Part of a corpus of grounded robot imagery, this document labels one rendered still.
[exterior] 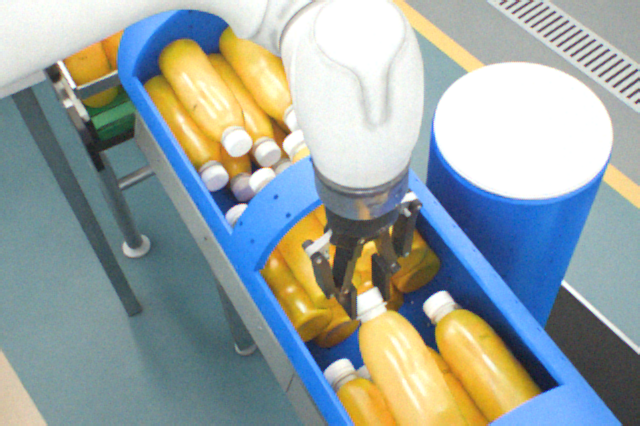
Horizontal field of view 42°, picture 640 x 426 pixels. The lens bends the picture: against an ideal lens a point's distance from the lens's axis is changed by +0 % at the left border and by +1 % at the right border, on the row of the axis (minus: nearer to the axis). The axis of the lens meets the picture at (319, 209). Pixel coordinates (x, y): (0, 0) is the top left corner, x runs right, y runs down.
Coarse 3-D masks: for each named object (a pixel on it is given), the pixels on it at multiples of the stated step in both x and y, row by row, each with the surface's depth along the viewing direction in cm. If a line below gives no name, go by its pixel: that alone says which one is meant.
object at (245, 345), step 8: (216, 280) 194; (224, 296) 197; (224, 304) 203; (232, 304) 202; (232, 312) 205; (232, 320) 208; (240, 320) 210; (232, 328) 213; (240, 328) 213; (232, 336) 224; (240, 336) 217; (248, 336) 219; (240, 344) 220; (248, 344) 222; (256, 344) 227; (240, 352) 226; (248, 352) 226
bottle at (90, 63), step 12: (84, 48) 146; (96, 48) 148; (72, 60) 148; (84, 60) 148; (96, 60) 150; (108, 60) 154; (72, 72) 151; (84, 72) 150; (96, 72) 151; (108, 72) 154; (96, 96) 156; (108, 96) 157
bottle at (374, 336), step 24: (384, 312) 98; (360, 336) 97; (384, 336) 95; (408, 336) 96; (384, 360) 95; (408, 360) 95; (432, 360) 97; (384, 384) 95; (408, 384) 94; (432, 384) 95; (408, 408) 94; (432, 408) 94; (456, 408) 96
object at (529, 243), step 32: (608, 160) 131; (448, 192) 135; (480, 192) 129; (576, 192) 128; (480, 224) 135; (512, 224) 132; (544, 224) 132; (576, 224) 138; (512, 256) 140; (544, 256) 141; (512, 288) 149; (544, 288) 153; (544, 320) 171
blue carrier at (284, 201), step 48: (144, 48) 126; (144, 96) 127; (192, 192) 120; (288, 192) 106; (240, 240) 110; (432, 240) 121; (432, 288) 122; (480, 288) 114; (288, 336) 105; (432, 336) 121; (528, 336) 95; (576, 384) 93
